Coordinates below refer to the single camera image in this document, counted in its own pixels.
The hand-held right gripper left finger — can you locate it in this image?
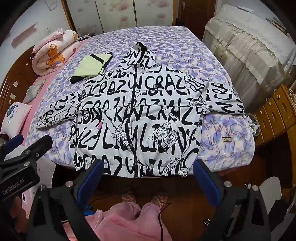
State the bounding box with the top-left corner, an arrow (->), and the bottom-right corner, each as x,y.
27,159 -> 104,241

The black cable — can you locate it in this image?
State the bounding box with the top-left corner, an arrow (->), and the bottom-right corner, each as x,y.
157,202 -> 173,241

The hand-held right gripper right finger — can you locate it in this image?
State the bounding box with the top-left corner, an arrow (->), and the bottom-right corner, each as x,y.
193,159 -> 271,241

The grey white cloth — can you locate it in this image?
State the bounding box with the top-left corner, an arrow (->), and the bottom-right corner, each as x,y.
22,82 -> 45,105

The blue plastic object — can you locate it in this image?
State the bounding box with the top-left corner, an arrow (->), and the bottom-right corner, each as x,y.
83,204 -> 97,215

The person's pink clothing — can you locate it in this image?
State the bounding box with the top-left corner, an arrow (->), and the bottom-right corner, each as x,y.
69,202 -> 167,241

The rolled pink bear quilt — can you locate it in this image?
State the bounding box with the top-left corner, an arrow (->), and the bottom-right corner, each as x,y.
31,28 -> 81,76

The pink bed sheet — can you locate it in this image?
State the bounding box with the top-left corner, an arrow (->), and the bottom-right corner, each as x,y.
20,38 -> 89,144

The brown wooden door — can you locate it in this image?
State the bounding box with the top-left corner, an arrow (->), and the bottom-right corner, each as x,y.
173,0 -> 221,27

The white lace cloth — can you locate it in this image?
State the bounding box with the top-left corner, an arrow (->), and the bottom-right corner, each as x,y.
205,5 -> 296,67

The wooden drawer cabinet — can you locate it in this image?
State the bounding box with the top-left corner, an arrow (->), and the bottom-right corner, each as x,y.
254,83 -> 296,149

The pink wall shelf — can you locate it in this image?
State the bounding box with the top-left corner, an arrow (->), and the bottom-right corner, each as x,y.
11,24 -> 37,45

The white plastic object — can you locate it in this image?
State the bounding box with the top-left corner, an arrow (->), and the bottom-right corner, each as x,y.
257,176 -> 282,209

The white black printed jacket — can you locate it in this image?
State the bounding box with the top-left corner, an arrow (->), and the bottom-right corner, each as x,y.
36,42 -> 246,178

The patterned slipper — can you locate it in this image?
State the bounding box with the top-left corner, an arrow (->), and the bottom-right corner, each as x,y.
121,191 -> 137,204
150,193 -> 168,207

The small pink pillow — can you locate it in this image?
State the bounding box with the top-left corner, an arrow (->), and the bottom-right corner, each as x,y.
0,102 -> 33,136

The floral sliding door wardrobe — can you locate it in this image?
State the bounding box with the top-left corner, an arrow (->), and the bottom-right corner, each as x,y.
61,0 -> 176,39

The wooden headboard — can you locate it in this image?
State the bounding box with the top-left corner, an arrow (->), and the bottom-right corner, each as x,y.
0,45 -> 38,116

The purple cat print blanket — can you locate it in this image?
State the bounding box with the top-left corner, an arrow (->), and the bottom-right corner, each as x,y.
25,25 -> 256,176

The folded green black garment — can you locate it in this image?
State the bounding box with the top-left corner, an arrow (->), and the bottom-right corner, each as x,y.
70,52 -> 113,84

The beige covered furniture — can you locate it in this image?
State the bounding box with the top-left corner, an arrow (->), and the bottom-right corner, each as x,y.
202,5 -> 296,112

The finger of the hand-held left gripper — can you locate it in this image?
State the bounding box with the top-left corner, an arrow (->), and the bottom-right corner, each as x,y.
22,135 -> 53,161
2,134 -> 24,153

